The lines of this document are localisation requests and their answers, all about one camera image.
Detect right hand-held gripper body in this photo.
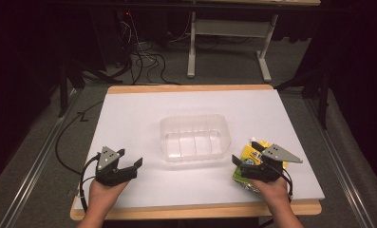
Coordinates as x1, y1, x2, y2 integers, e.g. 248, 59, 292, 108
239, 143, 304, 183

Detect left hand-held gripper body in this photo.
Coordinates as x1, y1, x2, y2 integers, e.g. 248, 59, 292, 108
95, 145, 138, 187

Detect yellow green spouted pouch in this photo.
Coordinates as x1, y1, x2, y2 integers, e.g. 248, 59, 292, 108
232, 136, 289, 195

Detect person's left hand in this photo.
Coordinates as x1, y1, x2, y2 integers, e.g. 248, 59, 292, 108
88, 179, 130, 211

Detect person's right hand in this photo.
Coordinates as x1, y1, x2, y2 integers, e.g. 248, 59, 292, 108
249, 176, 292, 207

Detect clear plastic container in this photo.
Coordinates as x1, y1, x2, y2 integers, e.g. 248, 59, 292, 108
159, 114, 233, 163

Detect white table sheet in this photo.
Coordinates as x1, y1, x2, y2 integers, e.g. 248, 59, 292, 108
73, 88, 326, 211

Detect black metal stand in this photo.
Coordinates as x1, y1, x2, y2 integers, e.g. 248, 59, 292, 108
273, 67, 332, 130
56, 58, 123, 119

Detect right hand-held gripper black cable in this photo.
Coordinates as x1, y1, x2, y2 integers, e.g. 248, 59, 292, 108
279, 167, 294, 203

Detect hand-held gripper black cable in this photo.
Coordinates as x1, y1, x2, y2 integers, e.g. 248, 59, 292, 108
79, 153, 101, 213
279, 167, 294, 203

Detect left hand-held gripper black cable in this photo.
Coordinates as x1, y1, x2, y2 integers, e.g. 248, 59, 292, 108
79, 153, 101, 213

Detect black floor cable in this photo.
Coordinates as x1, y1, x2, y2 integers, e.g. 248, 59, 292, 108
54, 100, 104, 176

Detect metal floor rail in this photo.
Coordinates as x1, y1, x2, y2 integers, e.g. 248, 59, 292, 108
0, 88, 83, 228
304, 98, 375, 228

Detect tangle of floor cables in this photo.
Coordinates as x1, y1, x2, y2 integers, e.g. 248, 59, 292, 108
118, 10, 182, 86

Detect white metal desk frame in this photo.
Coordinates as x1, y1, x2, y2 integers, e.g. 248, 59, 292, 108
186, 0, 322, 84

